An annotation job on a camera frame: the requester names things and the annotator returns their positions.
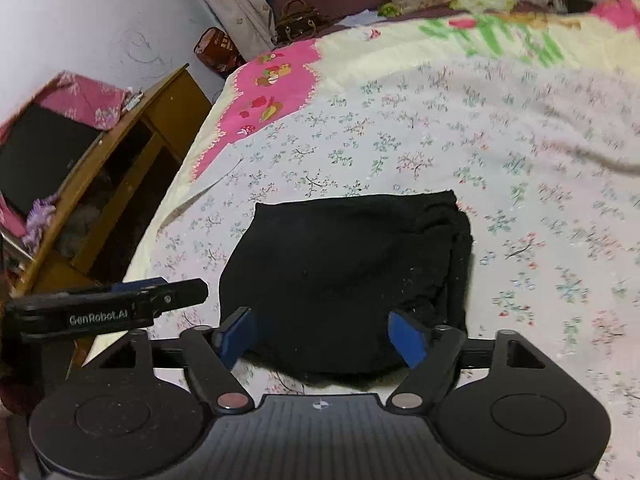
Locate beige patterned curtain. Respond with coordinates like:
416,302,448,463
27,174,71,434
175,0,276,61

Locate black laptop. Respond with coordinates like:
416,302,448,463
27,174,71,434
0,104,103,216

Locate pile of dark clothes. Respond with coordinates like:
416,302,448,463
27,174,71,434
55,160,151,271

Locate wooden cabinet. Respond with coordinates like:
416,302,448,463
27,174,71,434
10,64,213,376

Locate red bag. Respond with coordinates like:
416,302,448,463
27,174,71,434
194,26,241,71

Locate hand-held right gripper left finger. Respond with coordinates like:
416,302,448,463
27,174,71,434
82,306,253,413

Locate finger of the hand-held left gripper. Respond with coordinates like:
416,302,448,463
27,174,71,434
137,279,209,314
112,277,167,292

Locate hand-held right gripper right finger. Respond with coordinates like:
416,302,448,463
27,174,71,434
387,310,556,413

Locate black pants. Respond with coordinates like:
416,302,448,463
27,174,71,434
218,190,473,388

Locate purple cloth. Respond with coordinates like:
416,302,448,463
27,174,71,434
24,197,58,256

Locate cream pink cartoon quilt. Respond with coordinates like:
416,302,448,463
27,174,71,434
145,0,640,211

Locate brown handbag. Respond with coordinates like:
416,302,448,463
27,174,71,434
275,0,321,43

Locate pink floral cloth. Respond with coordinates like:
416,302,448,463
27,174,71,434
37,71,132,128

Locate white floral bedsheet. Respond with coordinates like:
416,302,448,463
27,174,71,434
122,57,640,461

